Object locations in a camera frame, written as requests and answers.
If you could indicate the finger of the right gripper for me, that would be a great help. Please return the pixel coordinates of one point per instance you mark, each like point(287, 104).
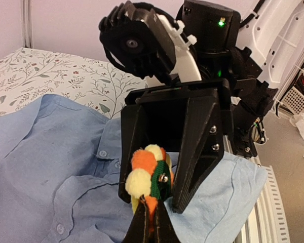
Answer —
point(133, 124)
point(201, 147)

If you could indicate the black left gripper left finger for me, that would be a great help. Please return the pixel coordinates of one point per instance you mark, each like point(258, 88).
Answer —
point(138, 231)

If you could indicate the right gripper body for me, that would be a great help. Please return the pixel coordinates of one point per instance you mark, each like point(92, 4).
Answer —
point(165, 109)

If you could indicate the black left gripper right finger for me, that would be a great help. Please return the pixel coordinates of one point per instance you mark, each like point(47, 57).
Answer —
point(163, 228)

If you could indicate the yellow orange flower brooch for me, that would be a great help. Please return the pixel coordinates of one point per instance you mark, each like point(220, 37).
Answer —
point(152, 178)

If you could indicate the blue button-up shirt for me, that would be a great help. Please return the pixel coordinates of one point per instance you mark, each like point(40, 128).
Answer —
point(59, 173)

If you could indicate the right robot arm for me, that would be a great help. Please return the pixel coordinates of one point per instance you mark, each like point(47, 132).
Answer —
point(215, 75)

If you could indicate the white perforated basket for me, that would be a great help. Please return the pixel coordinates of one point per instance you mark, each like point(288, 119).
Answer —
point(294, 101)

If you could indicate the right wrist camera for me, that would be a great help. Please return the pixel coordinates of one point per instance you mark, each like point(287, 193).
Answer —
point(145, 41)

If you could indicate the aluminium front rail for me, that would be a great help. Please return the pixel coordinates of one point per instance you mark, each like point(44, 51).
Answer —
point(267, 220)

